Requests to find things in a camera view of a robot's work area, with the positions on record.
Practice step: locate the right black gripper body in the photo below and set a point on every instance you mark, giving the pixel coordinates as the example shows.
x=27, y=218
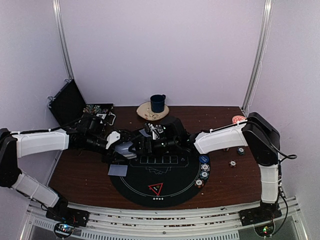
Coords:
x=170, y=145

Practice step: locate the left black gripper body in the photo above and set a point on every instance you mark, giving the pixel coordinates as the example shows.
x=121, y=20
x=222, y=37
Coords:
x=108, y=155

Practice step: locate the blue playing card deck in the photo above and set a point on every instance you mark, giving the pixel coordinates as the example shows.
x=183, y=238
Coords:
x=123, y=149

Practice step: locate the blue small blind button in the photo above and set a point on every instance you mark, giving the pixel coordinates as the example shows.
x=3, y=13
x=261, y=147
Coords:
x=204, y=159

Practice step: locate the dealt card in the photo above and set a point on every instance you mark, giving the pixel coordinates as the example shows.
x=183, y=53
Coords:
x=143, y=132
x=118, y=170

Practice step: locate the blue ten poker chip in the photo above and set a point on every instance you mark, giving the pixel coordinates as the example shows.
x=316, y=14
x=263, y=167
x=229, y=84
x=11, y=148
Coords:
x=205, y=167

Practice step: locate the green fifty poker chip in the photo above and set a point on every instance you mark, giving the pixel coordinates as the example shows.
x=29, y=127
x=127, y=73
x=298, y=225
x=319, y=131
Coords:
x=204, y=175

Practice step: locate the orange hundred chip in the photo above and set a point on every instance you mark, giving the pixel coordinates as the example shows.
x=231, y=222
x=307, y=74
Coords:
x=199, y=183

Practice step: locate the red triangle all-in marker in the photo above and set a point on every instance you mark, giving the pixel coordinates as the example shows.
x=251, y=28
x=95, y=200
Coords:
x=156, y=188

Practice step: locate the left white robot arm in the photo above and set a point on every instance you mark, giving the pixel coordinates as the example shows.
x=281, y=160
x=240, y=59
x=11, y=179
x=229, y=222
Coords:
x=83, y=133

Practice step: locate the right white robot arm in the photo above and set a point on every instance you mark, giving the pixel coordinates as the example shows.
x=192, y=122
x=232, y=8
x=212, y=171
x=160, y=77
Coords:
x=253, y=132

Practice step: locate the round black poker mat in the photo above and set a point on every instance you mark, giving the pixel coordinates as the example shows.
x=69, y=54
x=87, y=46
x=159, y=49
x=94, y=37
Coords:
x=157, y=166

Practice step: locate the beige ceramic saucer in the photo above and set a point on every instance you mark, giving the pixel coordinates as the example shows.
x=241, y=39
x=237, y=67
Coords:
x=145, y=112

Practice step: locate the dark blue mug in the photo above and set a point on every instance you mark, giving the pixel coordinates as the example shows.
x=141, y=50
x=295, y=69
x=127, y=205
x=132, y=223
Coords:
x=157, y=103

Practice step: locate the black poker set case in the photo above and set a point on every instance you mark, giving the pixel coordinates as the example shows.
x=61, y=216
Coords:
x=68, y=104

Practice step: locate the red patterned small bowl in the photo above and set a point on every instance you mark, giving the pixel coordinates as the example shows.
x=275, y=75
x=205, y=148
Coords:
x=238, y=118

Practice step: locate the green blue chip stack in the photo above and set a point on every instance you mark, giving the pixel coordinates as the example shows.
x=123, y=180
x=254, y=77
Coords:
x=240, y=151

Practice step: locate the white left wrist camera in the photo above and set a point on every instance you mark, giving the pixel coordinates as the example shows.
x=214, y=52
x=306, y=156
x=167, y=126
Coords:
x=113, y=137

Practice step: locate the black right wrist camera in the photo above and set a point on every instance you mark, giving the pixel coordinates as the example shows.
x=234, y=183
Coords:
x=169, y=128

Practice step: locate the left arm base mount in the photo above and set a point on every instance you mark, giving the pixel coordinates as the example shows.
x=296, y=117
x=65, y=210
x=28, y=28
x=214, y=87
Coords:
x=67, y=223

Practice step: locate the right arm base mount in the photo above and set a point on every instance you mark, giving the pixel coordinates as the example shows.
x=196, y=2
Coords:
x=263, y=221

